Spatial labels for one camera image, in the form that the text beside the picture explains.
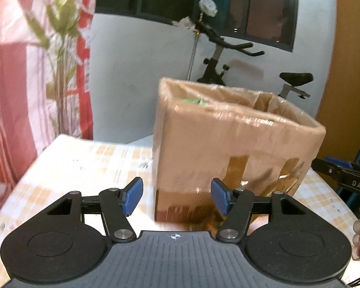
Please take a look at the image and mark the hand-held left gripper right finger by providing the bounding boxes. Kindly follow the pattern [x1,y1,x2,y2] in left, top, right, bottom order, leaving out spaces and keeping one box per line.
[211,178,306,243]

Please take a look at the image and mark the crumpled tissue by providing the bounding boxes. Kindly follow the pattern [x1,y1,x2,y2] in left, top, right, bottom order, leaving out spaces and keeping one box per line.
[172,17,198,30]

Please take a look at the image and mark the floral red curtain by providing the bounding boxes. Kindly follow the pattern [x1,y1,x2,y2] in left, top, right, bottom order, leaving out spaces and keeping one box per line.
[0,0,99,228]

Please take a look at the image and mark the black exercise bike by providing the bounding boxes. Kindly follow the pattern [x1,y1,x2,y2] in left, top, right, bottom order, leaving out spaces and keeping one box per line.
[187,21,314,101]

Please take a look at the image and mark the white tissue wad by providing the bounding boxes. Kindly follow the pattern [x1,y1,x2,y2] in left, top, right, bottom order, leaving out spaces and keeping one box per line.
[199,0,218,17]

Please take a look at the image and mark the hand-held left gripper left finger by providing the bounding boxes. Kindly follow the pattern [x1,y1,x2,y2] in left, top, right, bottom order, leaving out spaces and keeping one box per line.
[47,178,144,243]

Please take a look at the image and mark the taped cardboard box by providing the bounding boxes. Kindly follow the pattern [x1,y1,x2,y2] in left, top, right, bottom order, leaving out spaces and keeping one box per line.
[152,77,327,225]

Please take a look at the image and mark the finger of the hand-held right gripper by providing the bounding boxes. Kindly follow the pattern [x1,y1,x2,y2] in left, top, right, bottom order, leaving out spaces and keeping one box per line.
[311,156,352,183]

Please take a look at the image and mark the wooden door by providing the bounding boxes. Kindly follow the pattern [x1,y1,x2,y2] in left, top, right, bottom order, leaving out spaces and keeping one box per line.
[315,21,360,192]

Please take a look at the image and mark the green snack bag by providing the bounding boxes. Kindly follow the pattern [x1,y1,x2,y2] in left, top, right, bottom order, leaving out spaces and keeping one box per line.
[180,97,209,107]

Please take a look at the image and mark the checked floral tablecloth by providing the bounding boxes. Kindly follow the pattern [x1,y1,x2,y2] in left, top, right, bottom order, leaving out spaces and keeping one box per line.
[0,134,359,282]

